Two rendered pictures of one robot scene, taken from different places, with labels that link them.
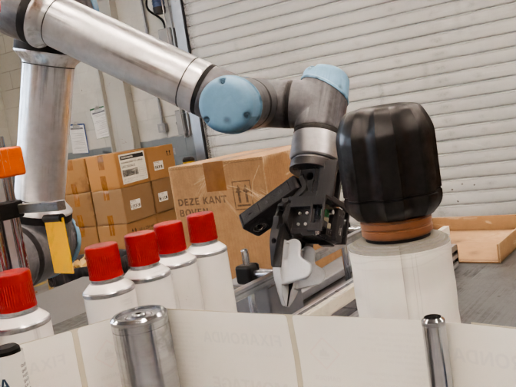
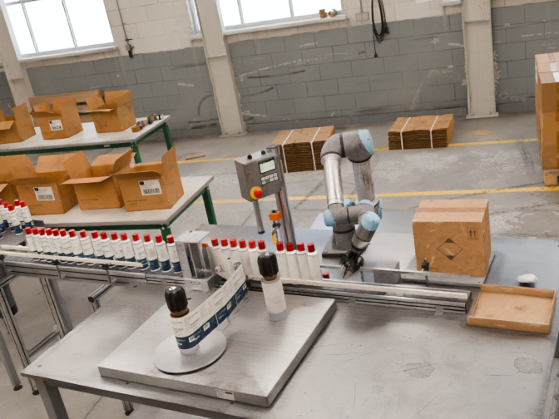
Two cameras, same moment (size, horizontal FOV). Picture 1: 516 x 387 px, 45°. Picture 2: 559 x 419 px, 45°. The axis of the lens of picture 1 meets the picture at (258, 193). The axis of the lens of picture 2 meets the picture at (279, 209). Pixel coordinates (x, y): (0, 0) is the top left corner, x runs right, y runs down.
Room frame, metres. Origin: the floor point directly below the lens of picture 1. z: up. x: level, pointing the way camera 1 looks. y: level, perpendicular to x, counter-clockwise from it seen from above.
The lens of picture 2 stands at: (0.30, -2.61, 2.38)
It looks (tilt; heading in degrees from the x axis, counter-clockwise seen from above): 22 degrees down; 83
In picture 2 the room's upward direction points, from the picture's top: 11 degrees counter-clockwise
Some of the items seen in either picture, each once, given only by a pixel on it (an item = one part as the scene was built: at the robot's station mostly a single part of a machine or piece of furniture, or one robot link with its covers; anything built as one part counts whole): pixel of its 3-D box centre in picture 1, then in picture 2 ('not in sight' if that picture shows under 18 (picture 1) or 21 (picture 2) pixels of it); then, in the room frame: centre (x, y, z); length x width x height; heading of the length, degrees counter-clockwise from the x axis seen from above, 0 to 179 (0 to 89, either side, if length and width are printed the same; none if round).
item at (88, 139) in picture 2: not in sight; (75, 167); (-0.93, 4.80, 0.39); 2.20 x 0.80 x 0.78; 151
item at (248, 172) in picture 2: not in sight; (258, 175); (0.59, 0.29, 1.38); 0.17 x 0.10 x 0.19; 18
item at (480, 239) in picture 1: (460, 237); (512, 307); (1.42, -0.45, 0.85); 0.30 x 0.26 x 0.04; 143
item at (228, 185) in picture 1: (261, 213); (452, 236); (1.38, 0.00, 0.99); 0.30 x 0.24 x 0.27; 147
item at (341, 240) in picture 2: not in sight; (344, 234); (0.99, 0.45, 0.90); 0.15 x 0.15 x 0.10
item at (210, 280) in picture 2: not in sight; (198, 260); (0.24, 0.34, 1.01); 0.14 x 0.13 x 0.26; 143
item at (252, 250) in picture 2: not in sight; (255, 259); (0.50, 0.26, 0.98); 0.05 x 0.05 x 0.20
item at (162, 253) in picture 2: not in sight; (162, 253); (0.06, 0.59, 0.98); 0.05 x 0.05 x 0.20
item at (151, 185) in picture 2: not in sight; (150, 177); (0.02, 1.96, 0.97); 0.51 x 0.39 x 0.37; 66
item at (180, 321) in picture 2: not in sight; (181, 318); (0.13, -0.21, 1.04); 0.09 x 0.09 x 0.29
